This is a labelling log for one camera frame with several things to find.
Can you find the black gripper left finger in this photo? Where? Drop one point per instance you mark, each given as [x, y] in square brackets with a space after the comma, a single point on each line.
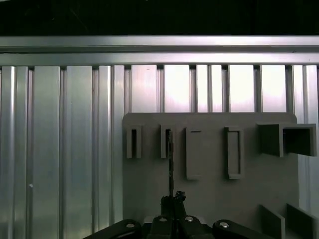
[162, 229]

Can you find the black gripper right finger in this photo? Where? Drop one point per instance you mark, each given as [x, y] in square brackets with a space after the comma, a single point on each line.
[189, 229]

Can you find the blue RAM stick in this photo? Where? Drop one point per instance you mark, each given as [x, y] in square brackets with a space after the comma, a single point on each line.
[170, 169]

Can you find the grey parts rack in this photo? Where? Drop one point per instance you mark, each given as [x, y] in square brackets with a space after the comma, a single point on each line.
[211, 194]

